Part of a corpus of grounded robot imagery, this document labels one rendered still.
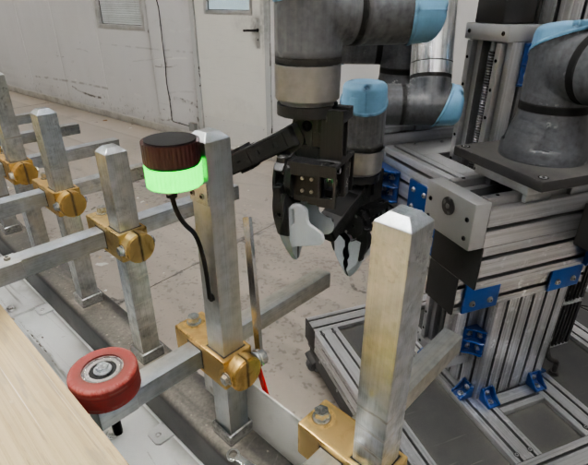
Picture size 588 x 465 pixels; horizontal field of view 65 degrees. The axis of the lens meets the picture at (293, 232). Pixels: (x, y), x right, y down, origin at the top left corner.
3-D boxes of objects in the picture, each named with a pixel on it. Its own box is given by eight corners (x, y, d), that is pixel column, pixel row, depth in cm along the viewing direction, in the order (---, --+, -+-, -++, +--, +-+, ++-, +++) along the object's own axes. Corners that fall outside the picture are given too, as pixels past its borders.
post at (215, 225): (234, 420, 74) (210, 124, 52) (249, 433, 72) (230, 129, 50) (217, 434, 72) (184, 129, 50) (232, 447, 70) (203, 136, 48)
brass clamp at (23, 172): (22, 168, 115) (17, 149, 113) (43, 181, 107) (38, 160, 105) (-5, 174, 111) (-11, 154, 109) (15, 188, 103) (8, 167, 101)
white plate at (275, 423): (208, 387, 79) (203, 341, 75) (322, 484, 63) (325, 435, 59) (205, 388, 79) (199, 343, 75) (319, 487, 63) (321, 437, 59)
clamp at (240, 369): (204, 336, 73) (201, 310, 71) (262, 378, 65) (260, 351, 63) (174, 353, 70) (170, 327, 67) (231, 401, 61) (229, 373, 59)
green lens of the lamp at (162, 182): (183, 169, 53) (180, 150, 52) (214, 182, 49) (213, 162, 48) (135, 183, 49) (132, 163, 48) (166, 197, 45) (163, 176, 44)
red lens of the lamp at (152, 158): (180, 148, 52) (178, 129, 51) (212, 160, 48) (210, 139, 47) (131, 160, 48) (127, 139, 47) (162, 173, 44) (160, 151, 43)
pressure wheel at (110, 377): (131, 398, 65) (116, 334, 60) (162, 431, 60) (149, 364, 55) (74, 433, 60) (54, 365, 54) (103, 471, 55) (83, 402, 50)
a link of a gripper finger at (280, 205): (283, 241, 58) (283, 174, 54) (272, 239, 58) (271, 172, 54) (298, 226, 61) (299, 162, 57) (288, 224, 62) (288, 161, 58)
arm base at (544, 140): (539, 140, 95) (552, 90, 90) (606, 161, 82) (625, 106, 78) (480, 148, 90) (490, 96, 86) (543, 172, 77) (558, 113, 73)
